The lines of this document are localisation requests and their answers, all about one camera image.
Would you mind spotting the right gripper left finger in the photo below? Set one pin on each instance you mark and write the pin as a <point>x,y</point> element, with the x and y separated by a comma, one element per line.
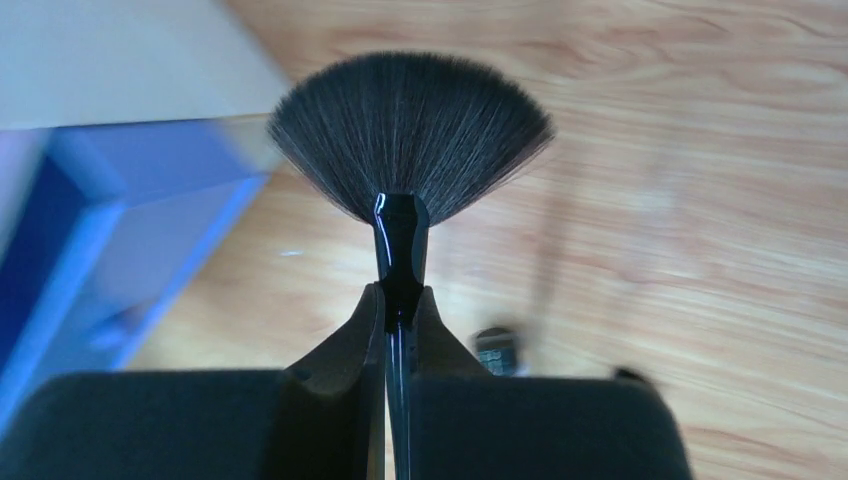
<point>320,418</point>

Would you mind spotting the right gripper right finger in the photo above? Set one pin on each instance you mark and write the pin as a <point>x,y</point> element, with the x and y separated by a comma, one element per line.
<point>469,424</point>

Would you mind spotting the purple drawer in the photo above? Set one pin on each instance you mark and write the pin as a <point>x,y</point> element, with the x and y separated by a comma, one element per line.
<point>118,221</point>

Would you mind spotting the white mini drawer cabinet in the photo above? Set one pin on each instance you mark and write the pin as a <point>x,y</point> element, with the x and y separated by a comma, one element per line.
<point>70,63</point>

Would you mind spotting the small clear bottle black cap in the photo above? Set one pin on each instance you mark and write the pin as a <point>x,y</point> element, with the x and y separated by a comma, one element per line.
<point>499,350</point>

